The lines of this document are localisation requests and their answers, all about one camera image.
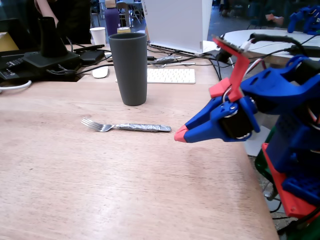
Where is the pale background chair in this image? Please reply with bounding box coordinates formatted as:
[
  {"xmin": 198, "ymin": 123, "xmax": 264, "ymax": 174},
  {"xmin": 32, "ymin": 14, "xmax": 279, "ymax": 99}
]
[{"xmin": 116, "ymin": 1, "xmax": 133, "ymax": 28}]

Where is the white laptop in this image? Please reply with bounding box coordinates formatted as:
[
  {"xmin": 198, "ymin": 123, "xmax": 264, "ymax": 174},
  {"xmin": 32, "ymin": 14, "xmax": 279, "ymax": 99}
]
[{"xmin": 143, "ymin": 0, "xmax": 231, "ymax": 56}]

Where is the black monitor stand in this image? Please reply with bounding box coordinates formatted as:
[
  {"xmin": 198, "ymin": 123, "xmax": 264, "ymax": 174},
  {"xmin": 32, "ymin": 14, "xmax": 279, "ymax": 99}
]
[{"xmin": 23, "ymin": 16, "xmax": 81, "ymax": 68}]

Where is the black power adapter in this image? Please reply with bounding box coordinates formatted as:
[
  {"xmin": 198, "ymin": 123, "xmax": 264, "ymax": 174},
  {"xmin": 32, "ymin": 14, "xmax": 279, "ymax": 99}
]
[{"xmin": 286, "ymin": 44, "xmax": 320, "ymax": 58}]

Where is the blue background robot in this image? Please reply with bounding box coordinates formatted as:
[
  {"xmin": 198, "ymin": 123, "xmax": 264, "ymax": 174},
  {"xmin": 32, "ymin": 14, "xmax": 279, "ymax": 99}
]
[{"xmin": 287, "ymin": 4, "xmax": 320, "ymax": 36}]

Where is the fork with foil-wrapped handle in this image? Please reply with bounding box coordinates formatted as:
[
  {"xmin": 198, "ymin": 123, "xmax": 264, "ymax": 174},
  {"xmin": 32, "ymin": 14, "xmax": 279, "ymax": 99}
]
[{"xmin": 80, "ymin": 117, "xmax": 172, "ymax": 133}]

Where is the person black-clothed torso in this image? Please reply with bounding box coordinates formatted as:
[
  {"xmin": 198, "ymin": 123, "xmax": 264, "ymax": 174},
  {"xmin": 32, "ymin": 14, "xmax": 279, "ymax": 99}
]
[{"xmin": 53, "ymin": 0, "xmax": 92, "ymax": 45}]

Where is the black desk cable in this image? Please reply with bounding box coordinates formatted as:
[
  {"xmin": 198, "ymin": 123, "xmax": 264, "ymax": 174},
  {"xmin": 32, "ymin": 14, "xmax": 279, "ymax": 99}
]
[{"xmin": 174, "ymin": 51, "xmax": 223, "ymax": 83}]

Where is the tall gray glass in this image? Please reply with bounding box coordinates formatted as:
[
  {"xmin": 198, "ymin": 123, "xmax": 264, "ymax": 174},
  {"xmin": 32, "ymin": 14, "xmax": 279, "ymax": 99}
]
[{"xmin": 108, "ymin": 32, "xmax": 148, "ymax": 107}]

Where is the foil-wrapped cutlery piece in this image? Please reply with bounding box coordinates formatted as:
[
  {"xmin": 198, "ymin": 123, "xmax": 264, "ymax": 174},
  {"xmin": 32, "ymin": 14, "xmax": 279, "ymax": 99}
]
[{"xmin": 155, "ymin": 55, "xmax": 183, "ymax": 64}]

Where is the background seated person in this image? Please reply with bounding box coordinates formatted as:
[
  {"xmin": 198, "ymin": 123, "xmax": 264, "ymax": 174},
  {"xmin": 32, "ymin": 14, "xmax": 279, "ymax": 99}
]
[{"xmin": 247, "ymin": 0, "xmax": 286, "ymax": 29}]

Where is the black flat box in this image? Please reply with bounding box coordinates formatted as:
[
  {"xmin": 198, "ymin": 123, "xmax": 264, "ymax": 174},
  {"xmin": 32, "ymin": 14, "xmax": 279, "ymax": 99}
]
[{"xmin": 79, "ymin": 49, "xmax": 106, "ymax": 63}]

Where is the thick white cable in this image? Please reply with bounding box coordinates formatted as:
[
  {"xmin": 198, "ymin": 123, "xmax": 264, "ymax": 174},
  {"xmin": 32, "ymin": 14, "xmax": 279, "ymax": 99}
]
[{"xmin": 0, "ymin": 79, "xmax": 33, "ymax": 94}]

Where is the red wrist camera mount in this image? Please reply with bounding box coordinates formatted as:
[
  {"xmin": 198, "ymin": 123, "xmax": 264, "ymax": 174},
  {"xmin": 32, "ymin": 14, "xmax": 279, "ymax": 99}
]
[{"xmin": 208, "ymin": 34, "xmax": 251, "ymax": 103}]

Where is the white paper cup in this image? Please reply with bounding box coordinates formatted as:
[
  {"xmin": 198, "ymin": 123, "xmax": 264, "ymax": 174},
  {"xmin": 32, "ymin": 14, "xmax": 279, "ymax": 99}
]
[{"xmin": 89, "ymin": 26, "xmax": 107, "ymax": 46}]

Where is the white keyboard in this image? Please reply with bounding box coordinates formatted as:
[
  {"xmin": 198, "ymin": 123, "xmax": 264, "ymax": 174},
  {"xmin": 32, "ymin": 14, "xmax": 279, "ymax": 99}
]
[{"xmin": 115, "ymin": 68, "xmax": 197, "ymax": 85}]

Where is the blue gripper black motor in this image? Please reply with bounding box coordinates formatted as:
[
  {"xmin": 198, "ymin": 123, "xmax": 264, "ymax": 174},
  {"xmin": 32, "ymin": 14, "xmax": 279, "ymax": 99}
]
[{"xmin": 174, "ymin": 96, "xmax": 261, "ymax": 144}]

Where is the purple bottle wooden cap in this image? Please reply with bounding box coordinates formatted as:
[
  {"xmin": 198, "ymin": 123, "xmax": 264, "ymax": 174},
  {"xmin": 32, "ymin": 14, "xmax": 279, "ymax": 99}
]
[{"xmin": 104, "ymin": 0, "xmax": 121, "ymax": 37}]

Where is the black slim remote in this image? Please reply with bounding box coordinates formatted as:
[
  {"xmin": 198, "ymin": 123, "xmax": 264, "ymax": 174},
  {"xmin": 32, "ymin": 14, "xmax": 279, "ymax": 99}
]
[{"xmin": 73, "ymin": 44, "xmax": 105, "ymax": 53}]

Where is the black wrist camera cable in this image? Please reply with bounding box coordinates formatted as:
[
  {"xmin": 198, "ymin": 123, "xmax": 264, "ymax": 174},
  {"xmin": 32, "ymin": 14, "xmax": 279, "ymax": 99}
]
[{"xmin": 249, "ymin": 33, "xmax": 310, "ymax": 57}]

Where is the yellow box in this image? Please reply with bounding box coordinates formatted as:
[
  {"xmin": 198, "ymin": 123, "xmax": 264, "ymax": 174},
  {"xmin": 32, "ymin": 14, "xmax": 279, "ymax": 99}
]
[{"xmin": 0, "ymin": 31, "xmax": 20, "ymax": 52}]

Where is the white round table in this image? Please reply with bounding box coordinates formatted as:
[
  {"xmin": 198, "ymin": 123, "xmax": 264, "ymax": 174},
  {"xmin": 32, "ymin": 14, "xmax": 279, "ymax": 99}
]
[{"xmin": 219, "ymin": 29, "xmax": 320, "ymax": 157}]

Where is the black adapter cable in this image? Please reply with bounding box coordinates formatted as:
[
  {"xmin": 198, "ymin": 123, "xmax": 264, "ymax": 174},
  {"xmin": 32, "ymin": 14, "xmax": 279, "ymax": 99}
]
[{"xmin": 249, "ymin": 48, "xmax": 292, "ymax": 63}]

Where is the black desk phone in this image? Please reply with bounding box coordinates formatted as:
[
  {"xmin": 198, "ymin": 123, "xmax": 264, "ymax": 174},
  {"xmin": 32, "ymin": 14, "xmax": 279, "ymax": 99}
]
[{"xmin": 0, "ymin": 48, "xmax": 38, "ymax": 81}]

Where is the person bare forearm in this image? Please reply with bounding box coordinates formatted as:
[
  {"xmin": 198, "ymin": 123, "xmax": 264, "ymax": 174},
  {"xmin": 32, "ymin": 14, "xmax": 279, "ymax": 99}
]
[{"xmin": 34, "ymin": 0, "xmax": 60, "ymax": 25}]

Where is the white computer mouse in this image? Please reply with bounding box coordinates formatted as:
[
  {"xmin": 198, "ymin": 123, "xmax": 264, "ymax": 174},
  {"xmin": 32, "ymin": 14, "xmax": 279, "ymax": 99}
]
[{"xmin": 91, "ymin": 66, "xmax": 110, "ymax": 79}]

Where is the red robot base plate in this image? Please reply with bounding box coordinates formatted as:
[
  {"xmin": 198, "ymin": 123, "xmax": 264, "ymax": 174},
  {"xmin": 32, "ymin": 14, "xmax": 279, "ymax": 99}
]
[{"xmin": 261, "ymin": 143, "xmax": 320, "ymax": 225}]

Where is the bare silver cutlery piece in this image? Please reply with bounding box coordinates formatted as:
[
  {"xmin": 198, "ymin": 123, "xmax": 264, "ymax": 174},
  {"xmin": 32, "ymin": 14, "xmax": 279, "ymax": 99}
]
[{"xmin": 149, "ymin": 62, "xmax": 196, "ymax": 69}]

